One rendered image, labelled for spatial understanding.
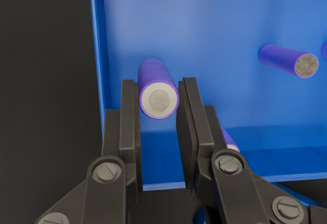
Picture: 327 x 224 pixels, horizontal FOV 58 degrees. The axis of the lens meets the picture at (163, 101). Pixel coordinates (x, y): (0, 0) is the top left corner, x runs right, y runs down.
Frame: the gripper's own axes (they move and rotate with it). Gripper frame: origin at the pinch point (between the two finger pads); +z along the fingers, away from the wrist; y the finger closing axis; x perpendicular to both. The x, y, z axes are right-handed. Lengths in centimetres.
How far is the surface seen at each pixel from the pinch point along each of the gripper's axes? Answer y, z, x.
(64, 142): -19, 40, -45
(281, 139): 13.1, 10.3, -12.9
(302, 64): 10.5, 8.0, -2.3
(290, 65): 9.9, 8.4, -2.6
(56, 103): -20, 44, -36
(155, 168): 0.2, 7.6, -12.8
